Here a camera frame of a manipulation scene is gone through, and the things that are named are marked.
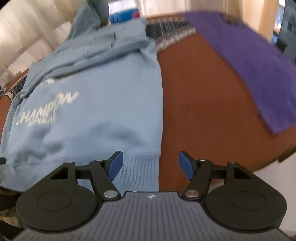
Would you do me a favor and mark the light blue Champion hoodie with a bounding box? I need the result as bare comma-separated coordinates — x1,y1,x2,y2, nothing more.
1,1,163,193

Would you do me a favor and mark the purple cloth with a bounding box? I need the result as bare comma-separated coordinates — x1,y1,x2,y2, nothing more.
182,11,295,133

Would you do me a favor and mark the white sheer curtain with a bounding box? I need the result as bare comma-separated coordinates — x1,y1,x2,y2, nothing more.
1,1,285,85

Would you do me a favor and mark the navy patterned rug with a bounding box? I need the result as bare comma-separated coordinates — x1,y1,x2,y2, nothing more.
4,17,196,111

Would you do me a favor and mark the blue tissue pack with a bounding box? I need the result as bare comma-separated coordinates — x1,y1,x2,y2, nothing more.
109,8,140,24

